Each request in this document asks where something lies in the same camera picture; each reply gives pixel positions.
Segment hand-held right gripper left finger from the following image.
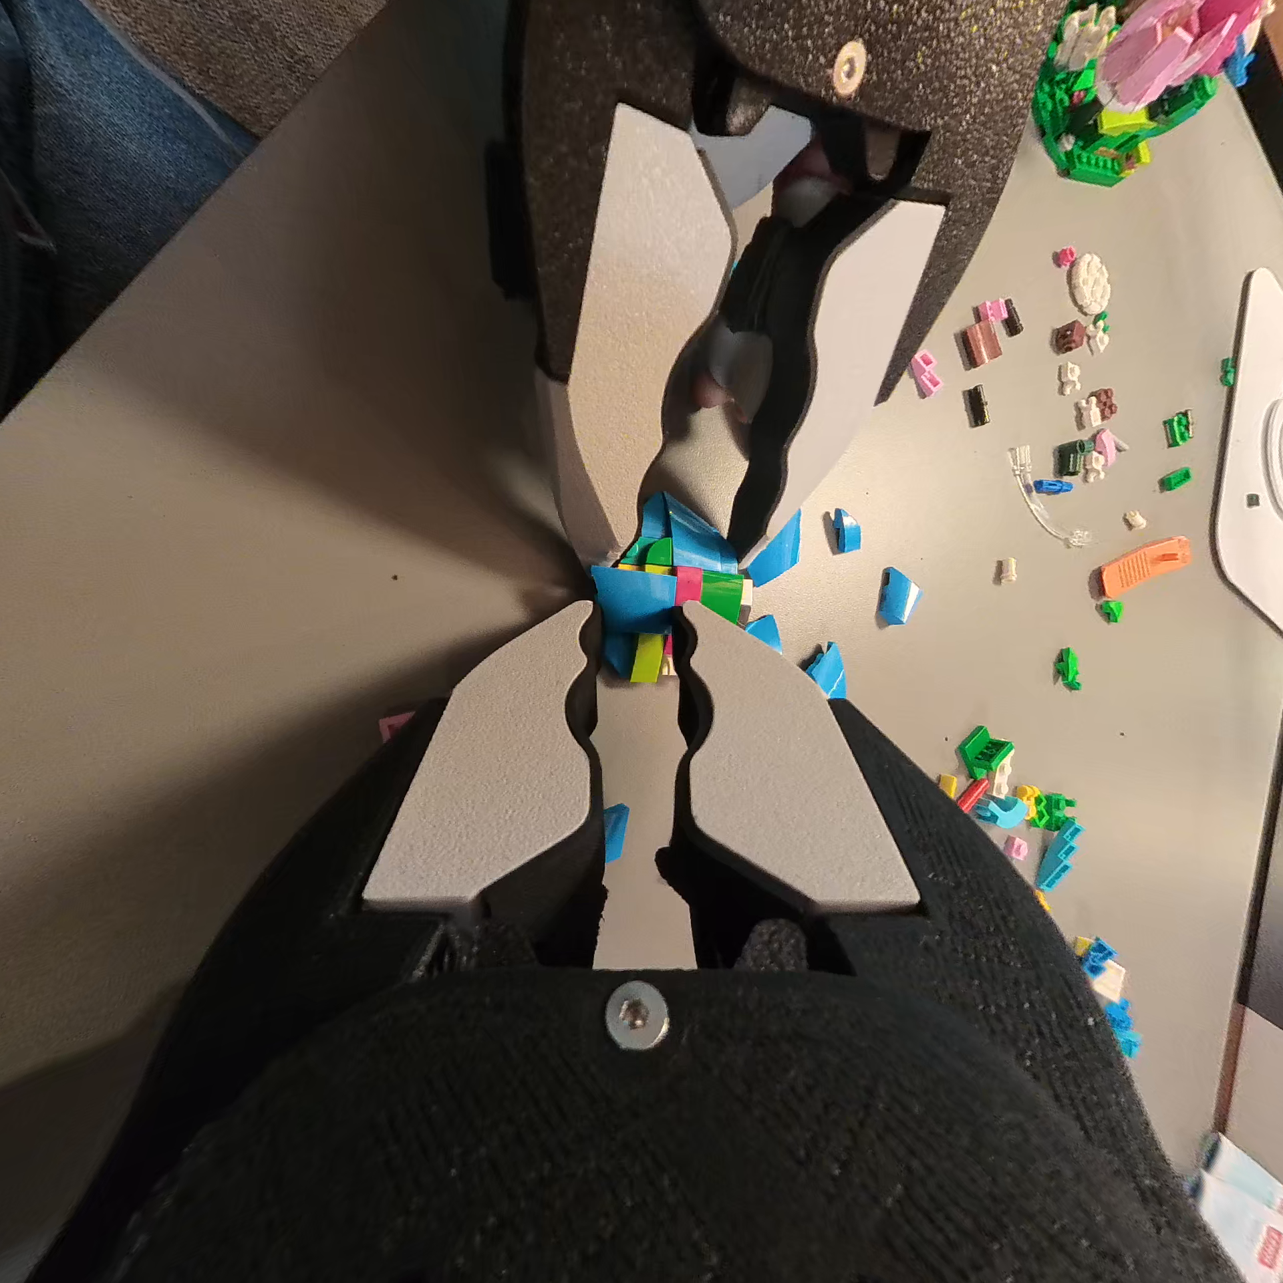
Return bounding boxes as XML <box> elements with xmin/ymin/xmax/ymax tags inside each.
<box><xmin>361</xmin><ymin>601</ymin><xmax>603</xmax><ymax>920</ymax></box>

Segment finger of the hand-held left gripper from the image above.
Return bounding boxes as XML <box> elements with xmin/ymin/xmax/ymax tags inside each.
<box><xmin>723</xmin><ymin>192</ymin><xmax>948</xmax><ymax>563</ymax></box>
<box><xmin>545</xmin><ymin>100</ymin><xmax>742</xmax><ymax>560</ymax></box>

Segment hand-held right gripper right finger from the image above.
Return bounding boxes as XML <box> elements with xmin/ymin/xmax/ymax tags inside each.
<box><xmin>671</xmin><ymin>605</ymin><xmax>920</xmax><ymax>916</ymax></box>

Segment blue multicoloured lego assembly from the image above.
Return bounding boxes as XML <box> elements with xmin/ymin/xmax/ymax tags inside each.
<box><xmin>588</xmin><ymin>490</ymin><xmax>757</xmax><ymax>687</ymax></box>

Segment scatter of small lego pieces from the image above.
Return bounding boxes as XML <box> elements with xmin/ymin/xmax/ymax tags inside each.
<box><xmin>905</xmin><ymin>246</ymin><xmax>1239</xmax><ymax>697</ymax></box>

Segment pink flower lego model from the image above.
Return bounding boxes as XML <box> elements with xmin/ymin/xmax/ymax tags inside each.
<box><xmin>1029</xmin><ymin>0</ymin><xmax>1265</xmax><ymax>188</ymax></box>

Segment pile of bright lego pieces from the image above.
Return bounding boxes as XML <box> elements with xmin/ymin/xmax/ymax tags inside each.
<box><xmin>935</xmin><ymin>723</ymin><xmax>1087</xmax><ymax>895</ymax></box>

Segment clear plastic lego piece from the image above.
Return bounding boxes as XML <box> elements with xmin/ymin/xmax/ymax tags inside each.
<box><xmin>1007</xmin><ymin>445</ymin><xmax>1095</xmax><ymax>550</ymax></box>

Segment person's left hand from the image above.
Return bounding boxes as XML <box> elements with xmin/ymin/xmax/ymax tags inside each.
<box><xmin>690</xmin><ymin>321</ymin><xmax>774</xmax><ymax>425</ymax></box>

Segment group of blue slope bricks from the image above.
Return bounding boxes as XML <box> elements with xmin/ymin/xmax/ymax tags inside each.
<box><xmin>601</xmin><ymin>507</ymin><xmax>924</xmax><ymax>865</ymax></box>

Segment pile of blue white bricks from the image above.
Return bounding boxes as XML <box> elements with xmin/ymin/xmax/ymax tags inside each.
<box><xmin>1070</xmin><ymin>931</ymin><xmax>1143</xmax><ymax>1062</ymax></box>

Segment orange brick separator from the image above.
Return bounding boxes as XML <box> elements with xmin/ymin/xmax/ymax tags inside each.
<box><xmin>1089</xmin><ymin>535</ymin><xmax>1194</xmax><ymax>601</ymax></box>

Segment person's leg in jeans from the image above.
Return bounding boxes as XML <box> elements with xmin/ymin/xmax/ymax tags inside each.
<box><xmin>0</xmin><ymin>0</ymin><xmax>264</xmax><ymax>415</ymax></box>

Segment white printed paper packet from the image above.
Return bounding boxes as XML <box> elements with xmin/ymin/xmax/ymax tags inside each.
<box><xmin>1187</xmin><ymin>1132</ymin><xmax>1283</xmax><ymax>1283</ymax></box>

